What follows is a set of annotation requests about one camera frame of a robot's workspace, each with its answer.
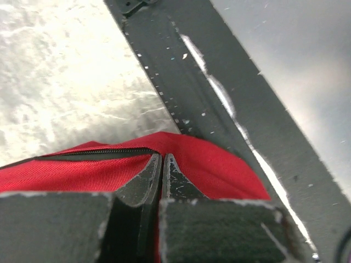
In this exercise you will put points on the red backpack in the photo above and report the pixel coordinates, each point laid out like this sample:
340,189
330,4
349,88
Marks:
96,167

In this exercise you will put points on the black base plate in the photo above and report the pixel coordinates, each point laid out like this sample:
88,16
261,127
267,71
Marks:
215,90

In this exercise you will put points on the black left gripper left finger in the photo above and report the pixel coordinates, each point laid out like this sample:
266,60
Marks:
83,226

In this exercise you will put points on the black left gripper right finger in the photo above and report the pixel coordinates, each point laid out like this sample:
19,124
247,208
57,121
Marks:
195,228

